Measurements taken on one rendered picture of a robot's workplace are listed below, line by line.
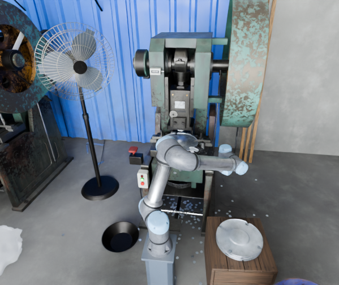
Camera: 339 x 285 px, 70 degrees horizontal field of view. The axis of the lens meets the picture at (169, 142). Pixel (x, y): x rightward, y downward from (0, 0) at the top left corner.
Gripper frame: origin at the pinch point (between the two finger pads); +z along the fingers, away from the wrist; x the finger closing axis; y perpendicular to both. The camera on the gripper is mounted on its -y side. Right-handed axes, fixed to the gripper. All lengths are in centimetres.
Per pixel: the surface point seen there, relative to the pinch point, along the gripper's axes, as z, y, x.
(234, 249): -55, 19, 39
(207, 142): 2.3, -21.6, 4.5
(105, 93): 175, -28, 7
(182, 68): 15, -5, -54
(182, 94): 13.8, -4.4, -36.4
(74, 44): 82, 36, -67
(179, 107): 15.6, -2.8, -26.2
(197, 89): 3.0, -7.3, -41.4
